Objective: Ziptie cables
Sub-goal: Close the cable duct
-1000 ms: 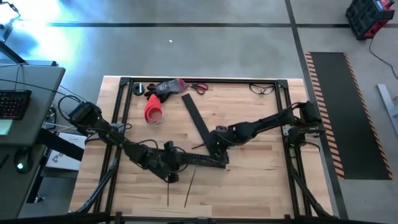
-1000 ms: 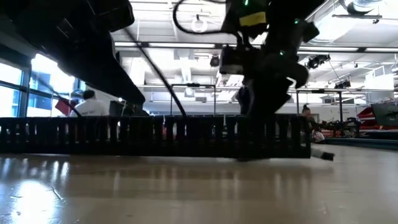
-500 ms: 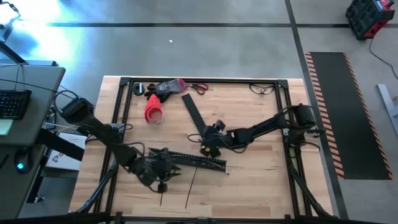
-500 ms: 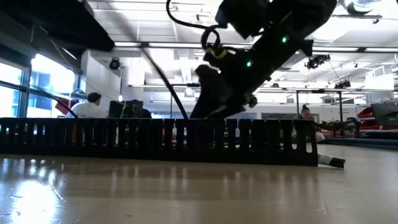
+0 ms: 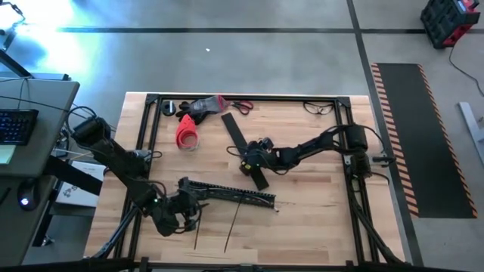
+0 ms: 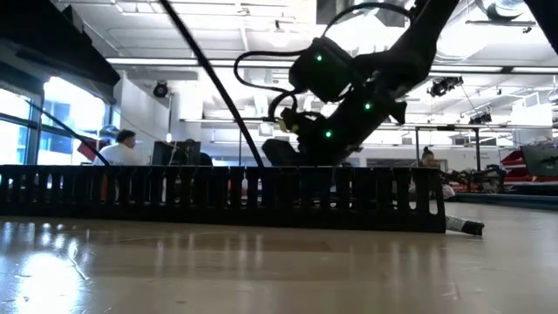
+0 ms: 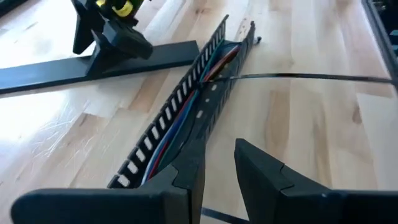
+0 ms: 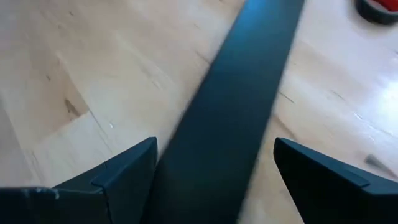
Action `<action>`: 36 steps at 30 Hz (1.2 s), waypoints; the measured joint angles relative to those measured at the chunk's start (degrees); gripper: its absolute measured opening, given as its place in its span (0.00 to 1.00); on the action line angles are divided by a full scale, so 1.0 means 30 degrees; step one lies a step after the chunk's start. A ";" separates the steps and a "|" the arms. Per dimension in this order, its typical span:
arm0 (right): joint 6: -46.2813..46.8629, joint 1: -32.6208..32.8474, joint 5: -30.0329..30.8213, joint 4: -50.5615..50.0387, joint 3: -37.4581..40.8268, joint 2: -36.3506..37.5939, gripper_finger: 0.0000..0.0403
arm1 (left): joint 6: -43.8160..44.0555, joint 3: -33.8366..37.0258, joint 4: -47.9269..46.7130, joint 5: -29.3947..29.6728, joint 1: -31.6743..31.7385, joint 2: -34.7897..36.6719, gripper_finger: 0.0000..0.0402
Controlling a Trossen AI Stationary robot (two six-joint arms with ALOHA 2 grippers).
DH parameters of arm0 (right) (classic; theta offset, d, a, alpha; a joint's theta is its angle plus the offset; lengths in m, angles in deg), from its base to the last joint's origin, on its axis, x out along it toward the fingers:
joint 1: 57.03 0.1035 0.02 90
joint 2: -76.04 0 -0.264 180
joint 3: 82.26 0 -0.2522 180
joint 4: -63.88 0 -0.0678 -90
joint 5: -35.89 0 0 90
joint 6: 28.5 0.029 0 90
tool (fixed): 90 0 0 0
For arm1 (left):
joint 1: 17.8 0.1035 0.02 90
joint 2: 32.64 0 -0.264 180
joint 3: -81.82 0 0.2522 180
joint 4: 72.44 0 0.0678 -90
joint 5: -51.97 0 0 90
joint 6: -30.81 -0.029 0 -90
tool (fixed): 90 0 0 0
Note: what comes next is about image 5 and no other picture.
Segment red-handled scissors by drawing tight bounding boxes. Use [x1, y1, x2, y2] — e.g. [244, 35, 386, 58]
[229, 99, 255, 116]

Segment orange tape dispenser roll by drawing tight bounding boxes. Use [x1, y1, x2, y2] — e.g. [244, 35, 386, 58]
[174, 113, 200, 153]

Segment black duct cover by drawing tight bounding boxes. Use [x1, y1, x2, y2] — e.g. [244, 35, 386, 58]
[220, 112, 271, 191]

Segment black computer mouse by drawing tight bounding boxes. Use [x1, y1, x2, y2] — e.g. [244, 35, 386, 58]
[16, 178, 39, 212]

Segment grey desk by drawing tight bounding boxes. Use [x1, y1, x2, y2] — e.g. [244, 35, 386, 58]
[0, 73, 81, 267]

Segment black and red toolbox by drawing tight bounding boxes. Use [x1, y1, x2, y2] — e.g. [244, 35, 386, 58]
[418, 0, 481, 50]

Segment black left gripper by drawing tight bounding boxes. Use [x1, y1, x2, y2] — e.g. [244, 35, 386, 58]
[164, 188, 210, 233]

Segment green sticky note pad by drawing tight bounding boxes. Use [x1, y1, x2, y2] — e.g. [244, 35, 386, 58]
[0, 144, 17, 165]

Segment grey metal profile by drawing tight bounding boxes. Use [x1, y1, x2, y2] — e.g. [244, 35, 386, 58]
[458, 100, 484, 166]

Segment black tripod stand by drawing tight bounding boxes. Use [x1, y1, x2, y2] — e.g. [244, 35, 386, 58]
[0, 0, 35, 80]

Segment black aluminium table frame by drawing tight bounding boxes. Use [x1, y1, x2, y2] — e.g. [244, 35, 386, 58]
[81, 92, 417, 272]

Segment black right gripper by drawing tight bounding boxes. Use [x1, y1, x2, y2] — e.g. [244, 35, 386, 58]
[240, 137, 290, 177]

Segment black desk base beam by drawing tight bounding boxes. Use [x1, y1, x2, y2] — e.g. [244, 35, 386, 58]
[42, 155, 104, 196]

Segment black slotted cable duct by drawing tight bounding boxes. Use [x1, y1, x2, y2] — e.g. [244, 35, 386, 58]
[177, 176, 278, 210]

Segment clear safety glasses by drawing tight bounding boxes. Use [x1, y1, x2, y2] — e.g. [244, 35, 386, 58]
[302, 100, 335, 116]

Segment black orange-striped floor mat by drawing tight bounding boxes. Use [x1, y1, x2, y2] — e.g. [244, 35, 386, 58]
[369, 62, 479, 219]

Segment grey and red work glove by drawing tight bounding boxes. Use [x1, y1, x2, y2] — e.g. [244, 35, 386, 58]
[175, 94, 231, 126]

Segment black floor power cable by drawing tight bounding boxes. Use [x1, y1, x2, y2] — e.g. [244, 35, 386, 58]
[448, 44, 484, 98]

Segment black keyboard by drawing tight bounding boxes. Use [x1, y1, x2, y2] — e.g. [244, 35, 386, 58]
[0, 108, 40, 147]

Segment white printed cardboard box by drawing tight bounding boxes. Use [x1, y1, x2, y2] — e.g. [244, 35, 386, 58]
[54, 160, 106, 209]

